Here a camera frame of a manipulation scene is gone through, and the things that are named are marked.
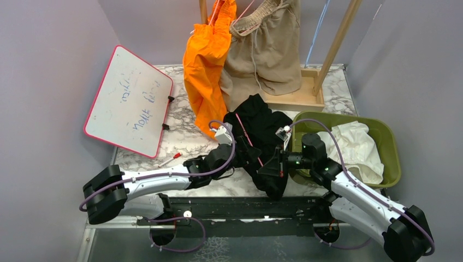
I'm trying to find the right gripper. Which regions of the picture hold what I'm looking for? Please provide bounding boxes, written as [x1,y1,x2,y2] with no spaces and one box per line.
[259,144,314,176]

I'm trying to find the pink wire hanger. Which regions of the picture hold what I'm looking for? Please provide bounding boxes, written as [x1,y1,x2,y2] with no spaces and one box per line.
[207,0,263,37]
[235,113,263,167]

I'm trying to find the black shorts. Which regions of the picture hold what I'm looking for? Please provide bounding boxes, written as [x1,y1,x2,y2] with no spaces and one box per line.
[223,94,292,201]

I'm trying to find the white shorts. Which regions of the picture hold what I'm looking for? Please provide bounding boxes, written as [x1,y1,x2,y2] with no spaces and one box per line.
[331,121,384,184]

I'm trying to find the olive green plastic basket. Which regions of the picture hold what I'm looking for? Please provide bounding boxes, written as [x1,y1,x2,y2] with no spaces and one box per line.
[292,111,401,188]

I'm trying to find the blue wire hanger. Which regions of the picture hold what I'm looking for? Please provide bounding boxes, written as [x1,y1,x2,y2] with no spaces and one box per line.
[304,0,331,68]

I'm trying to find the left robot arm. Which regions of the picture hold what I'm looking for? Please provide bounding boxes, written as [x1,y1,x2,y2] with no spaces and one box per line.
[79,137,261,225]

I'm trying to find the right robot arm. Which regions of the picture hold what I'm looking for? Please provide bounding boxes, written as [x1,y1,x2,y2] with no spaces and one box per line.
[258,133,435,261]

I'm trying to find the orange shorts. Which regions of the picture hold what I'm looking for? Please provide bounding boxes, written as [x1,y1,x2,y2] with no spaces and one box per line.
[183,1,237,138]

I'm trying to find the red capped marker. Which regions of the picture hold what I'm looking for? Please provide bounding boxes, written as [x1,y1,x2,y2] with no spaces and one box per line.
[158,152,182,168]

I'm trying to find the wooden clothes rack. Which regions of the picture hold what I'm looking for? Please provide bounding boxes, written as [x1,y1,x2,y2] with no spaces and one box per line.
[199,1,361,111]

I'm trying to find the beige garment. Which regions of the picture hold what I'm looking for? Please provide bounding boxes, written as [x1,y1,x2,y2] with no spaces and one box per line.
[219,1,301,111]

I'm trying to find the pink framed whiteboard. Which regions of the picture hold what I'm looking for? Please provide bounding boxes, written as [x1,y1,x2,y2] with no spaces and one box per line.
[84,45,174,158]

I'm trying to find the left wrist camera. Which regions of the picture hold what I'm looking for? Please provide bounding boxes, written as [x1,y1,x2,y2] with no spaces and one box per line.
[210,123,233,145]

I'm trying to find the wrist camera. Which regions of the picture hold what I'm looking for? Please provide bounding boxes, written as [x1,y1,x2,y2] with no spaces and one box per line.
[275,126,292,150]
[210,123,233,145]

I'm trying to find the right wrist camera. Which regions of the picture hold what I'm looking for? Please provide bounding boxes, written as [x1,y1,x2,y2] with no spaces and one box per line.
[275,126,292,150]

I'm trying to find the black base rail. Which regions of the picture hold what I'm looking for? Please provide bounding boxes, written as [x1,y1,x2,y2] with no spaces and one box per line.
[86,195,345,240]

